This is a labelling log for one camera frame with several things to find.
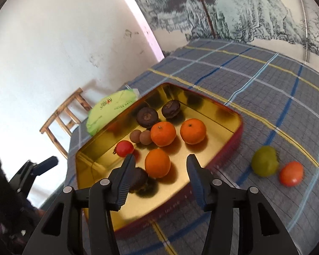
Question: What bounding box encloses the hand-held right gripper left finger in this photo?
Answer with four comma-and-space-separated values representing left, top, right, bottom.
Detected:
22, 153, 137, 255

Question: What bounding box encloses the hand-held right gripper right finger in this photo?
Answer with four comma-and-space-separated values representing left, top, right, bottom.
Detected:
186, 153, 298, 255

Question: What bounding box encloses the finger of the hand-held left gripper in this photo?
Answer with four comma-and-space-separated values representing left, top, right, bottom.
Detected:
9, 156, 59, 192

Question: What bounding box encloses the dark brown mangosteen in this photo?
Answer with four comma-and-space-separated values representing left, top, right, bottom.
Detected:
161, 100, 181, 119
129, 167, 158, 195
136, 107, 159, 128

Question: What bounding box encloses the red cherry tomato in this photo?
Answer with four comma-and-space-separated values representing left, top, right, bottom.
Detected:
113, 140, 135, 158

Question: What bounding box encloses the red tin box gold inside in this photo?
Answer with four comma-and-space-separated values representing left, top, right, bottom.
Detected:
75, 82, 243, 238

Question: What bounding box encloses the orange mandarin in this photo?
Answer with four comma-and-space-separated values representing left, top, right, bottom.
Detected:
150, 121, 177, 147
180, 118, 207, 145
145, 149, 171, 179

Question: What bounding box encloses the brown longan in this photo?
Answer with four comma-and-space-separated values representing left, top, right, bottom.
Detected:
139, 130, 152, 145
130, 129, 142, 144

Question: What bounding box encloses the green tissue pack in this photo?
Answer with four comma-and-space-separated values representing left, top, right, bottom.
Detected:
85, 88, 140, 136

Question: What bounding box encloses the small green mango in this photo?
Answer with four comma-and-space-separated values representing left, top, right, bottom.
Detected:
251, 146, 279, 177

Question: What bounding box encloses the wooden chair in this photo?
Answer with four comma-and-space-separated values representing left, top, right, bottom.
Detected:
40, 87, 93, 160

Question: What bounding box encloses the orange-red tomato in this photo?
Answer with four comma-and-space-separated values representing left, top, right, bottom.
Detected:
279, 161, 304, 187

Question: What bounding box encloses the blue plaid tablecloth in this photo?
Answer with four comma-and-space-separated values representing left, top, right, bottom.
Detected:
65, 38, 319, 255

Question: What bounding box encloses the landscape painting wall mural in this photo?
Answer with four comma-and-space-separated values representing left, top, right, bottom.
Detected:
121, 0, 319, 61

